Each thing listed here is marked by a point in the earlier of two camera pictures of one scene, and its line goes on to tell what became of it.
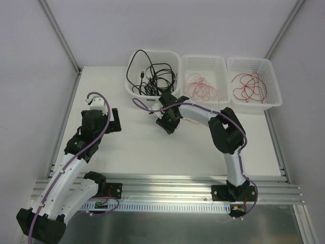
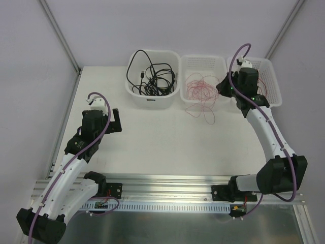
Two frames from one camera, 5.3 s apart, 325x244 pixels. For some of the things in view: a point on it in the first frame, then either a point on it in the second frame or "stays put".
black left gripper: x=112 y=121 stays put
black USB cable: x=161 y=79 stays put
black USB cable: x=142 y=75 stays put
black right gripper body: x=167 y=123 to x=224 y=88
